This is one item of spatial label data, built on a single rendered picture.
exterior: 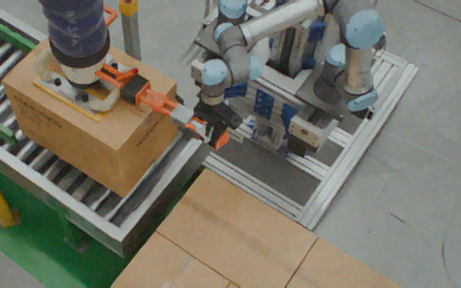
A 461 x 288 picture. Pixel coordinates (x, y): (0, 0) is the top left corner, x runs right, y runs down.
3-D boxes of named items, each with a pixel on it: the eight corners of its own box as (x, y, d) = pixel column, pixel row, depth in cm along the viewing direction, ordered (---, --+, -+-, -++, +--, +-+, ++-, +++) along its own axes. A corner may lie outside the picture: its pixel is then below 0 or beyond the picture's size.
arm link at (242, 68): (251, 41, 201) (219, 49, 199) (265, 67, 195) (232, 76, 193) (249, 57, 207) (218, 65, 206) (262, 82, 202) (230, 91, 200)
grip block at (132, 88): (118, 97, 236) (117, 87, 231) (134, 80, 240) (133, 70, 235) (136, 107, 233) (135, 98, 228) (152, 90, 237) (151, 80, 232)
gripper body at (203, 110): (204, 103, 220) (205, 82, 210) (225, 114, 217) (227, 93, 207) (192, 118, 217) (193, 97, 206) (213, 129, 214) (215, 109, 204)
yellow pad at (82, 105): (32, 84, 253) (30, 76, 248) (48, 68, 257) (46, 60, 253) (98, 124, 242) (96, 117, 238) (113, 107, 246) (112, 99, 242)
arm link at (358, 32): (362, 77, 241) (365, -17, 194) (380, 107, 234) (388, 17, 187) (333, 89, 242) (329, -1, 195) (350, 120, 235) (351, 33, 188)
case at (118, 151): (21, 133, 288) (0, 79, 254) (76, 76, 305) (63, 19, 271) (125, 199, 269) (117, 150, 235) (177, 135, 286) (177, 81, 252)
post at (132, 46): (131, 122, 373) (117, 1, 287) (138, 114, 376) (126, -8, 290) (140, 127, 371) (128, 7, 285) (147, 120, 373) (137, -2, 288)
